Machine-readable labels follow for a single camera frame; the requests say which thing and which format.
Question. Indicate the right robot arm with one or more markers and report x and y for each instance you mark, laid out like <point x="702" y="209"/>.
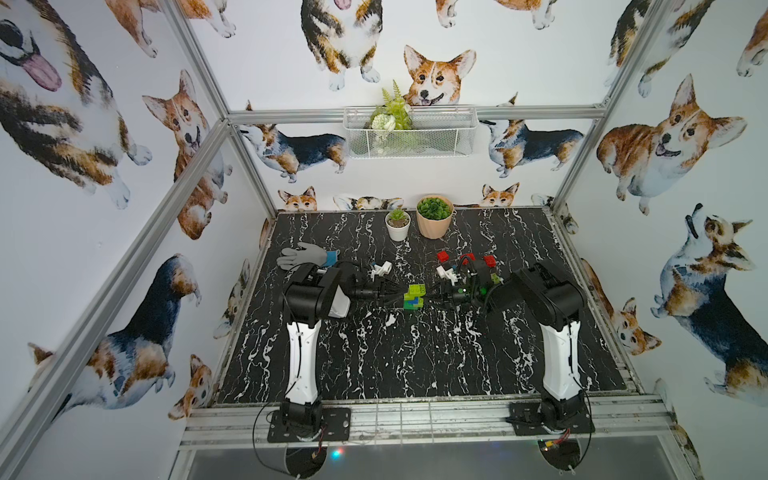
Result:
<point x="551" y="298"/>

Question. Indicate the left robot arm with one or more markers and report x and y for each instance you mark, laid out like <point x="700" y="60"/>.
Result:
<point x="312" y="296"/>

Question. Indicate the small white plant pot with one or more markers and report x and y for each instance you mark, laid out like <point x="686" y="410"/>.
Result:
<point x="398" y="223"/>

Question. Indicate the large beige plant pot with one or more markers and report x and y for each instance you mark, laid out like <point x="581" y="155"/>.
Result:
<point x="434" y="216"/>

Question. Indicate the grey work glove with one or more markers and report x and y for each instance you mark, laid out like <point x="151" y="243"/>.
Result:
<point x="305" y="253"/>

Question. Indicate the green fern plant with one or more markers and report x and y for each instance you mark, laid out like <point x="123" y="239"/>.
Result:
<point x="393" y="111"/>

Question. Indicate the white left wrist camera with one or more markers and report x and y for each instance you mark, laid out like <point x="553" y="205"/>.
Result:
<point x="381" y="270"/>

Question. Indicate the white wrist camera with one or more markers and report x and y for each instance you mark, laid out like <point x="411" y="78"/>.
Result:
<point x="381" y="270"/>
<point x="449" y="275"/>

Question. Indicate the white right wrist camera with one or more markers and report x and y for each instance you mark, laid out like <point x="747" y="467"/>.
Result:
<point x="449" y="275"/>

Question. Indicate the white wire basket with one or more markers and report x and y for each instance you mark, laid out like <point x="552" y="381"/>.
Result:
<point x="413" y="132"/>

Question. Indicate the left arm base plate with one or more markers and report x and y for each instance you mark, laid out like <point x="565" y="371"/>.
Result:
<point x="313" y="425"/>

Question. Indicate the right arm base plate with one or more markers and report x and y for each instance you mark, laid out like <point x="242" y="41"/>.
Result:
<point x="547" y="417"/>

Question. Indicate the aluminium front rail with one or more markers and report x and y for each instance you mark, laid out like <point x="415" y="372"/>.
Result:
<point x="397" y="423"/>

